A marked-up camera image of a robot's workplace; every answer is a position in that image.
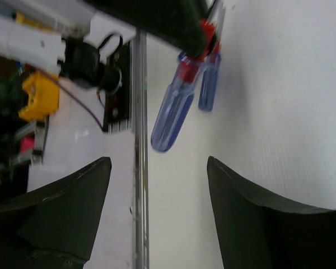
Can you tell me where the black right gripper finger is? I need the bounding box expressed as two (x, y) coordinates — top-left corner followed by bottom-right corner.
(85, 0), (208, 56)

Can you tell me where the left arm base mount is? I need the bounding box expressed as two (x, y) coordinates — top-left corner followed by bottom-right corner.
(60, 33), (134, 134)

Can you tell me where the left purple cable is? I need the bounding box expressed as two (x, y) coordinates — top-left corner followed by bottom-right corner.
(36, 68), (106, 132)

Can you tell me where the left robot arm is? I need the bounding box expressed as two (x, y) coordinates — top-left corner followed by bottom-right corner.
(0, 15), (66, 75)

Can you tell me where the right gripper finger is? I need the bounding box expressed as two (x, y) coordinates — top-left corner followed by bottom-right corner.
(207, 157), (336, 268)
(0, 157), (111, 268)

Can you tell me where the aluminium frame rail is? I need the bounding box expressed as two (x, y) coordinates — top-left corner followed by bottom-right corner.
(130, 30), (150, 268)

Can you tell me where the yellow connector block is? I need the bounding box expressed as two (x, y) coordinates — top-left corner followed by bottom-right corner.
(18, 71), (60, 122)

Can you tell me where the blue handle screwdriver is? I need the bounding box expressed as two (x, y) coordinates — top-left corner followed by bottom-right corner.
(198, 1), (226, 112)
(151, 19), (216, 152)

